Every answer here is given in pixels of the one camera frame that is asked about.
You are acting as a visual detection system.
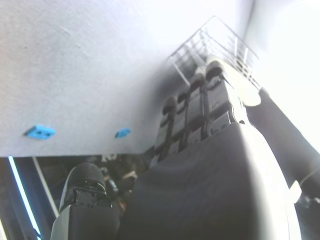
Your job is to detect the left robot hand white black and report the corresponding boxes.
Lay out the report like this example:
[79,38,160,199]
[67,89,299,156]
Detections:
[49,56,302,240]

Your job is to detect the blue pentagon block with holes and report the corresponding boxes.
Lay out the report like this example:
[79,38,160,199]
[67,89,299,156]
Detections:
[114,127,132,139]

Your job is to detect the black bar with white clip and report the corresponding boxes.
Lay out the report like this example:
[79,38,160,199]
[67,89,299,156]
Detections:
[246,88,320,240]

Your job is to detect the blue rectangular two-hole block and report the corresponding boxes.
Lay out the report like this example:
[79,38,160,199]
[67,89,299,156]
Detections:
[24,124,56,140]

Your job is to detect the silver wire plate rack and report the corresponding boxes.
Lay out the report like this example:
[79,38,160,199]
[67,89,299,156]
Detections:
[169,15,261,88]

